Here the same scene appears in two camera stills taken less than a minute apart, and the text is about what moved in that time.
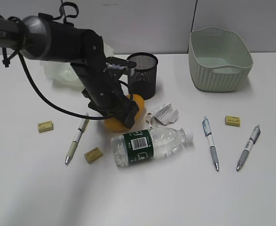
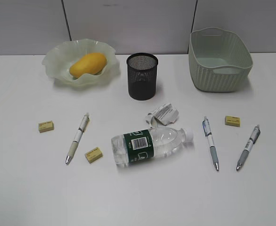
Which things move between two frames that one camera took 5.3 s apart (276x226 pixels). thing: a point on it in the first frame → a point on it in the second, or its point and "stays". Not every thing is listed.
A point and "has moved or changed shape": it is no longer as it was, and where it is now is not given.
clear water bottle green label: (129, 149) stays
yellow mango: (117, 124) has moved or changed shape
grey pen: (254, 137) stays
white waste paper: (165, 115) stays
